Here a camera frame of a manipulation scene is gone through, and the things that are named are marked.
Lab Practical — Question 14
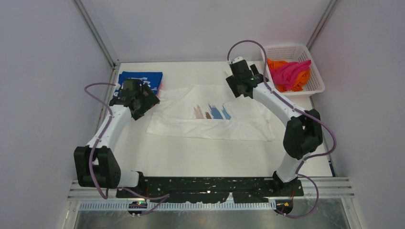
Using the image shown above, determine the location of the magenta t-shirt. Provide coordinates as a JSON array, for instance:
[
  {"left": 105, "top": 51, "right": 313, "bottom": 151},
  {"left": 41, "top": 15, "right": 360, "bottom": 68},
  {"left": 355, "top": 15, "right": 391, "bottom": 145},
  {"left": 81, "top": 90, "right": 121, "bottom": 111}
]
[{"left": 272, "top": 60, "right": 312, "bottom": 92}]

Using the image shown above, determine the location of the white plastic basket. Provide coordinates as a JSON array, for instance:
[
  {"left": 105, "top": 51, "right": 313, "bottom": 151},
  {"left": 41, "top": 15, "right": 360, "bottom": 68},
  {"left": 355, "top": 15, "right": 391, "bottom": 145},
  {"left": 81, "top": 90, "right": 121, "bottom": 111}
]
[{"left": 262, "top": 44, "right": 325, "bottom": 98}]

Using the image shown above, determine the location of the orange t-shirt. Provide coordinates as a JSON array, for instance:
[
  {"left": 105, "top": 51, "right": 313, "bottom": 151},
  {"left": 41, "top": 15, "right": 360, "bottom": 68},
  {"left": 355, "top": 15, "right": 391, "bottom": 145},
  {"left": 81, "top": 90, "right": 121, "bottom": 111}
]
[{"left": 266, "top": 58, "right": 311, "bottom": 93}]

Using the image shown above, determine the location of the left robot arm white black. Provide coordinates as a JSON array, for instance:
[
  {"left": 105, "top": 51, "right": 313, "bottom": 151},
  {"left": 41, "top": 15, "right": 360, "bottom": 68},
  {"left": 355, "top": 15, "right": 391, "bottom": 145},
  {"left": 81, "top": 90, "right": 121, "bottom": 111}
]
[{"left": 74, "top": 79, "right": 160, "bottom": 198}]

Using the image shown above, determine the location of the white slotted cable duct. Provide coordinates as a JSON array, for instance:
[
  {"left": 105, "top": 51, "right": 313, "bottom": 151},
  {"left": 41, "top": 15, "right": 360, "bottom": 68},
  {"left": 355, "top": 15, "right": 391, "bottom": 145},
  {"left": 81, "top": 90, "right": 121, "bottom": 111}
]
[{"left": 79, "top": 200, "right": 276, "bottom": 211}]

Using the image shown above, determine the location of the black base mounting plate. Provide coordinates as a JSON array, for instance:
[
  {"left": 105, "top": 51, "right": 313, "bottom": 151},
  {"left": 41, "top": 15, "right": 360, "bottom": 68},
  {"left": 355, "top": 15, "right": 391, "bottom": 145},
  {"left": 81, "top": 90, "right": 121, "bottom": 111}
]
[{"left": 131, "top": 177, "right": 304, "bottom": 204}]

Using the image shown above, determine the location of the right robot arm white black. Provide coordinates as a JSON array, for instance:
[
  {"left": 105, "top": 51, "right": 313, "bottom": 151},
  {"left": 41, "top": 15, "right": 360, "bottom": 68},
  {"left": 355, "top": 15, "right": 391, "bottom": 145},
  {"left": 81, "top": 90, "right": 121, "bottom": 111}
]
[{"left": 226, "top": 58, "right": 323, "bottom": 196}]

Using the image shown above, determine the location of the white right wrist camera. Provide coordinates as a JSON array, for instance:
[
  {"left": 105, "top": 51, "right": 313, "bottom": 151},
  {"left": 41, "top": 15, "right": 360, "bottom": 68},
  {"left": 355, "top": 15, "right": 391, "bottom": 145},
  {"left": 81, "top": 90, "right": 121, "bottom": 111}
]
[{"left": 228, "top": 56, "right": 244, "bottom": 65}]

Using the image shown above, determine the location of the folded blue printed t-shirt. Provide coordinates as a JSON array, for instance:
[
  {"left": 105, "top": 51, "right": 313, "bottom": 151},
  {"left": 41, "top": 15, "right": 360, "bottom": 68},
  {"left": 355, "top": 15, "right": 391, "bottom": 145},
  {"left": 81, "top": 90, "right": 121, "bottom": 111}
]
[{"left": 118, "top": 72, "right": 163, "bottom": 96}]

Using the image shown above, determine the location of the white printed t-shirt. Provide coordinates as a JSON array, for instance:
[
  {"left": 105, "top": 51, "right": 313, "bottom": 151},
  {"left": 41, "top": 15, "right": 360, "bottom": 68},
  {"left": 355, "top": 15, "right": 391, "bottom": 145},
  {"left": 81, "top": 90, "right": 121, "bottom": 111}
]
[{"left": 147, "top": 84, "right": 276, "bottom": 142}]

